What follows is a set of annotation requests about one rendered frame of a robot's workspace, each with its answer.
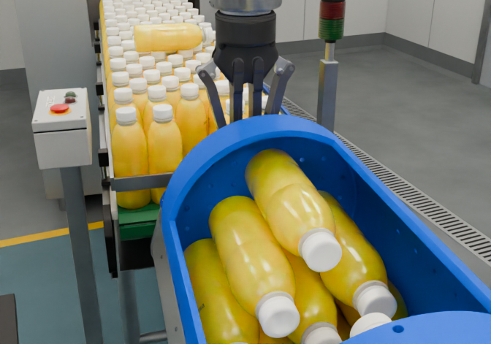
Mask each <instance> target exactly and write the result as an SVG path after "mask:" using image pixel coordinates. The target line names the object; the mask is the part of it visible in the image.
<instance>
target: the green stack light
mask: <svg viewBox="0 0 491 344"><path fill-rule="evenodd" d="M344 24H345V18H343V19H337V20H330V19H324V18H319V30H318V38H320V39H327V40H337V39H342V38H343V35H344Z"/></svg>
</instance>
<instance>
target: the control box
mask: <svg viewBox="0 0 491 344"><path fill-rule="evenodd" d="M68 91H74V92H75V93H76V96H75V100H76V102H73V103H65V102H64V100H65V98H66V97H65V93H66V92H68ZM49 96H51V97H50V98H52V99H49ZM48 100H49V101H48ZM49 103H52V104H49ZM54 104H67V105H69V109H68V110H65V112H63V113H55V111H51V110H50V107H51V106H49V105H52V106H53V105H54ZM31 125H32V129H33V132H34V142H35V147H36V152H37V160H38V165H39V169H40V170H44V169H58V168H66V167H80V166H88V165H91V164H92V147H91V118H90V112H89V106H88V94H87V88H68V89H58V90H46V91H40V92H39V95H38V99H37V104H36V108H35V111H34V117H33V120H32V123H31Z"/></svg>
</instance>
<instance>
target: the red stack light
mask: <svg viewBox="0 0 491 344"><path fill-rule="evenodd" d="M345 14H346V1H344V2H338V3H330V2H324V1H322V0H320V2H319V17H320V18H324V19H330V20H337V19H343V18H345Z"/></svg>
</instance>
